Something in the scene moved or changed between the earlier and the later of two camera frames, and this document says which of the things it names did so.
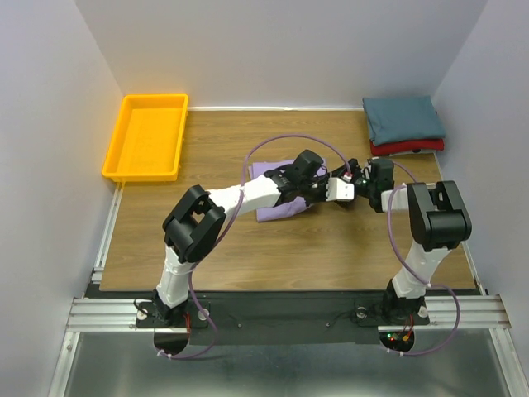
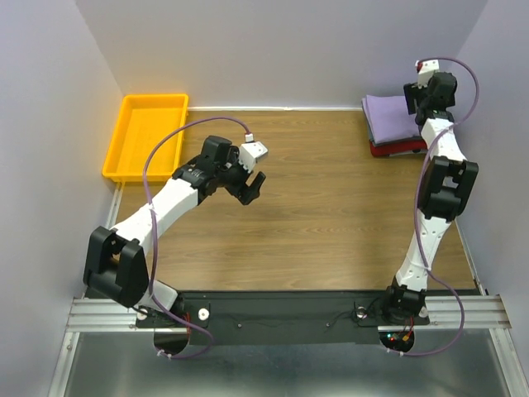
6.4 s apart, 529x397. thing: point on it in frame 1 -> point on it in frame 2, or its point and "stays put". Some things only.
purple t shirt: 287,208 -> 388,118
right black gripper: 355,168 -> 412,91
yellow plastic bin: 147,141 stays put
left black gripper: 322,198 -> 254,189
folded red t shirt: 427,144 stays put
